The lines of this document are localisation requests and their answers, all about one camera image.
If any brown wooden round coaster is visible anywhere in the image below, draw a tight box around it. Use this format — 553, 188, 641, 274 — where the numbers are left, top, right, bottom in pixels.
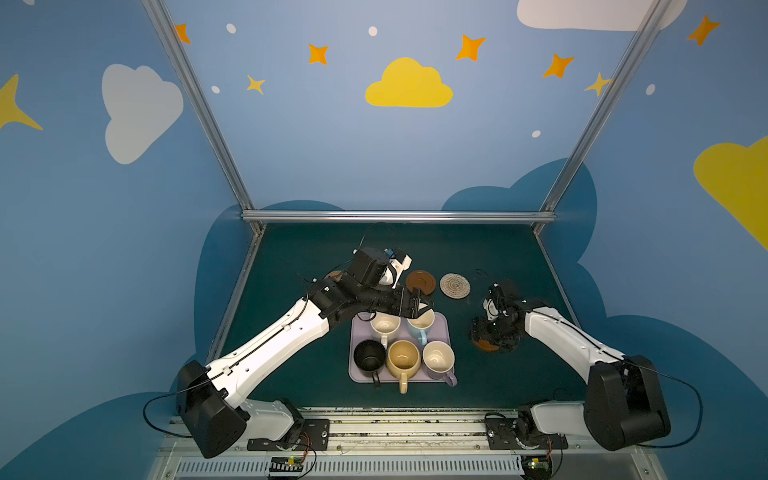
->
472, 339, 500, 352

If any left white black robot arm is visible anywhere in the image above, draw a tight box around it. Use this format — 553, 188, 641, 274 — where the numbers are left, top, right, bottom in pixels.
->
175, 273, 434, 459

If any yellow mug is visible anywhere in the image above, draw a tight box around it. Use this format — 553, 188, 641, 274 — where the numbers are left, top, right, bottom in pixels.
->
386, 340, 421, 394

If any aluminium frame rail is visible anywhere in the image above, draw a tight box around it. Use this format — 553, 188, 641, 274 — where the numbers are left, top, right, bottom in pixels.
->
240, 210, 556, 224

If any lavender plastic tray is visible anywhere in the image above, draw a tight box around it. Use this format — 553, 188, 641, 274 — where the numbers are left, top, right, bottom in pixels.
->
348, 311, 457, 393

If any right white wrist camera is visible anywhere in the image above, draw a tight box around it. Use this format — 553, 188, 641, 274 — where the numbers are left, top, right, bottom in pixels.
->
483, 280, 520, 322

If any white woven round coaster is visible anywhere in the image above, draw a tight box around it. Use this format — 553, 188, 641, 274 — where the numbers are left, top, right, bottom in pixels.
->
439, 273, 471, 300

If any small circuit board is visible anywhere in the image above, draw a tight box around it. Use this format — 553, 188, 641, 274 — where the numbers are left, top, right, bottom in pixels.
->
267, 456, 305, 479
521, 456, 553, 480

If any lavender mug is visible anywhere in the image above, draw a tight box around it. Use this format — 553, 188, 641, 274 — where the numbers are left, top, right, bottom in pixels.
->
422, 340, 458, 387

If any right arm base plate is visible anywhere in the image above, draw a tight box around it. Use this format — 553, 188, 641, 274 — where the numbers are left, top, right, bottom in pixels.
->
483, 413, 569, 451

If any white cream mug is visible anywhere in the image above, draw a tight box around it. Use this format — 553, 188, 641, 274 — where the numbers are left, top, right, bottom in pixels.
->
369, 312, 401, 350

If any light blue mug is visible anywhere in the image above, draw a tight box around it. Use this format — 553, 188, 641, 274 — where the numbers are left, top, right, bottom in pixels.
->
407, 309, 436, 346

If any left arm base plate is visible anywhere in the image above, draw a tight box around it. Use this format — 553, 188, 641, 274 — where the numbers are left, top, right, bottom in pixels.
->
247, 419, 330, 451

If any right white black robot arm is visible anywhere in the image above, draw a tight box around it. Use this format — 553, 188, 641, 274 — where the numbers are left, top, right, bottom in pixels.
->
470, 300, 671, 451

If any dark wooden round coaster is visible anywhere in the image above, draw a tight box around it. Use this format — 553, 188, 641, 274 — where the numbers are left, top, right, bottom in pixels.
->
406, 270, 437, 295

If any right small circuit board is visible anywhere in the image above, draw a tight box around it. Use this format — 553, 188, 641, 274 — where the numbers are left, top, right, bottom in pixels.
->
521, 456, 553, 480

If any left small circuit board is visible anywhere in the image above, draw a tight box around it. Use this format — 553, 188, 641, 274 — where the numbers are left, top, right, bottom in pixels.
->
267, 456, 305, 479

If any woven rattan round coaster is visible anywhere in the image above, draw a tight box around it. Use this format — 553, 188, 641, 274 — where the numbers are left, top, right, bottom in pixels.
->
326, 270, 344, 282

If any black mug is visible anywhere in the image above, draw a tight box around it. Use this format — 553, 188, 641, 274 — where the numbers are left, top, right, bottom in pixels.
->
353, 340, 386, 388

